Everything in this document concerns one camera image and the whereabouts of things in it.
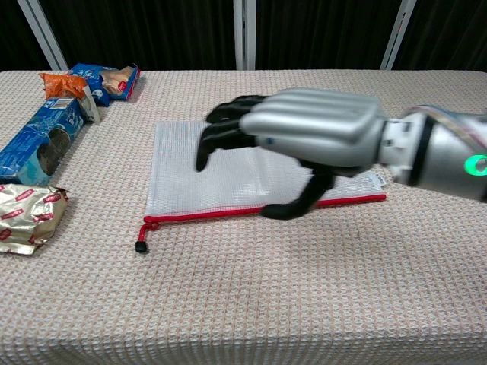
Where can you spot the black pleated curtain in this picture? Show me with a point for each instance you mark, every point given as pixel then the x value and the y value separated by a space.
pixel 152 30

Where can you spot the clear zip plastic bag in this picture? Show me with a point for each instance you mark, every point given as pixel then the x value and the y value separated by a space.
pixel 182 182

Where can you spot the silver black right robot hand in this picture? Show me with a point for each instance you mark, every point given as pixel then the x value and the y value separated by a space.
pixel 312 129

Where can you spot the long blue cookie box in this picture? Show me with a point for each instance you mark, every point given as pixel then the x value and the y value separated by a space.
pixel 26 144

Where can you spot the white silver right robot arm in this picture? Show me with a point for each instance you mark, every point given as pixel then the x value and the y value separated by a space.
pixel 441 152

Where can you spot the gold foil snack pack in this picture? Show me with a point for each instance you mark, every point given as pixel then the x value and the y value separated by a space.
pixel 26 216

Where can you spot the orange snack packet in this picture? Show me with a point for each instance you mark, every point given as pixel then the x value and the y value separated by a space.
pixel 62 85

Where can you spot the beige waffle table cloth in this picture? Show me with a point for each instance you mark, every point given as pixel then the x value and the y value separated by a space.
pixel 266 285

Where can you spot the blue cookie snack bag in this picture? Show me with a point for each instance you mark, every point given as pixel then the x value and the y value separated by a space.
pixel 114 81

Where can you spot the grey aluminium frame post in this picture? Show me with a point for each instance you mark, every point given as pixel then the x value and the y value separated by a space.
pixel 43 36
pixel 244 34
pixel 397 36

